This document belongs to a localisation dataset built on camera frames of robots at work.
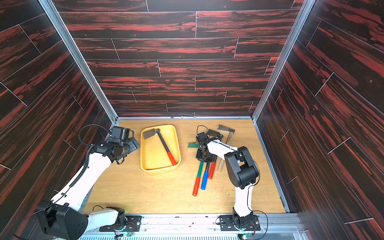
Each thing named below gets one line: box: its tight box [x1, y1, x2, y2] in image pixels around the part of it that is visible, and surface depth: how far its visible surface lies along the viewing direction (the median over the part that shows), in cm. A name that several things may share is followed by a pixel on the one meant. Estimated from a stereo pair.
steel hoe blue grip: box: [201, 162, 210, 191], surface depth 90 cm
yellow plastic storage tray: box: [140, 124, 182, 173], surface depth 102 cm
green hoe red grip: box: [187, 143, 204, 197], surface depth 90 cm
